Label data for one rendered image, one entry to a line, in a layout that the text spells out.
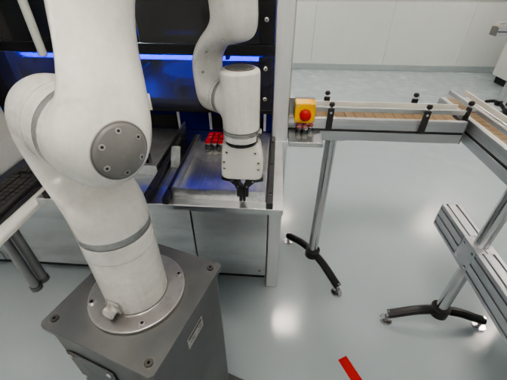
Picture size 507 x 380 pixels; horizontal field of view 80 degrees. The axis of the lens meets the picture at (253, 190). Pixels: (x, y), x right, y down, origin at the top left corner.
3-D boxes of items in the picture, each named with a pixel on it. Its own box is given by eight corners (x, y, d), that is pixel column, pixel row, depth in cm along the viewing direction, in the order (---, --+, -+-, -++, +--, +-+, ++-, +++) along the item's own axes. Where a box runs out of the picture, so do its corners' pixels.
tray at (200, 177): (199, 142, 112) (198, 133, 110) (269, 145, 110) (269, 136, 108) (173, 197, 85) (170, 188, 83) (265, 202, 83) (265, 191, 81)
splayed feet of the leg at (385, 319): (376, 311, 152) (384, 295, 144) (480, 319, 149) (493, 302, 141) (381, 326, 146) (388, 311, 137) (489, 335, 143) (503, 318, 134)
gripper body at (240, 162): (264, 130, 73) (262, 169, 79) (222, 128, 73) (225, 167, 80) (262, 144, 67) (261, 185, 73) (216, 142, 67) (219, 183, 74)
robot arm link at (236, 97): (212, 127, 69) (243, 138, 64) (207, 66, 61) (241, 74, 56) (236, 116, 74) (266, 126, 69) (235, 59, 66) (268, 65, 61)
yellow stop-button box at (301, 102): (293, 114, 113) (294, 96, 109) (312, 115, 113) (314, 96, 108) (293, 123, 107) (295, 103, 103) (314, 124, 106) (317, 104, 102)
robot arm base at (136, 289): (147, 352, 52) (119, 286, 41) (66, 314, 58) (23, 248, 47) (201, 271, 67) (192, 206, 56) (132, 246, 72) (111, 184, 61)
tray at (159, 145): (124, 127, 123) (121, 119, 121) (185, 129, 121) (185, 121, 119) (78, 172, 96) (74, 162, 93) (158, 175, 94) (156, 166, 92)
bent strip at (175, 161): (174, 160, 101) (171, 145, 98) (182, 161, 101) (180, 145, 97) (161, 185, 90) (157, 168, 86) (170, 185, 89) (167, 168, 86)
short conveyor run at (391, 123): (285, 139, 122) (288, 102, 113) (285, 124, 135) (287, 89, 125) (461, 145, 118) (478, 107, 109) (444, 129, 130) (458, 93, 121)
